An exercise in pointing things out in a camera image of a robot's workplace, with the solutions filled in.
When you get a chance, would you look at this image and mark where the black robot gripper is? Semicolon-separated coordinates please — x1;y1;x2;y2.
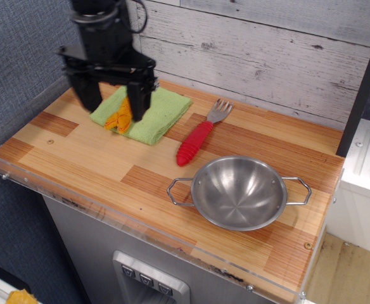
58;12;158;122

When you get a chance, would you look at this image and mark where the orange plush pepper toy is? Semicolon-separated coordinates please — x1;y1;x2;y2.
104;96;133;134

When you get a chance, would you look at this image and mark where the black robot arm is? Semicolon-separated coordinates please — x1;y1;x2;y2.
58;1;158;122

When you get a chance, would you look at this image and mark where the green folded towel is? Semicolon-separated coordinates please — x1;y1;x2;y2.
90;86;191;145

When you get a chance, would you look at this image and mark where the grey toy fridge cabinet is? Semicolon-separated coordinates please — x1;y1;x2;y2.
44;198;269;303

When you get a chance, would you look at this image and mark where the silver ice dispenser panel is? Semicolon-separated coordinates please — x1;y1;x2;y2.
113;250;191;303

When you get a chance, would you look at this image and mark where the yellow object bottom left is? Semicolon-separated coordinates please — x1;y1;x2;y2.
6;289;39;304

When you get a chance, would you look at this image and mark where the white side cabinet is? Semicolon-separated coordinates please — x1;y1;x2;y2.
325;119;370;251

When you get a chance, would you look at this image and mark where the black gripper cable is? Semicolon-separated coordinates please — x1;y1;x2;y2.
129;0;148;34

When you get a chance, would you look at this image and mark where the red handled metal fork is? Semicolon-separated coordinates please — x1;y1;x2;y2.
176;99;234;167

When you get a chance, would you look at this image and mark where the clear acrylic guard rail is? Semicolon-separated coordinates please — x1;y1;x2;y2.
0;46;346;302

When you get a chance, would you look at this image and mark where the steel bowl with handles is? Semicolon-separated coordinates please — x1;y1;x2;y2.
167;155;312;232

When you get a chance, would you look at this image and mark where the black right frame post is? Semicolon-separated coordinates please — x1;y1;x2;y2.
336;59;370;157

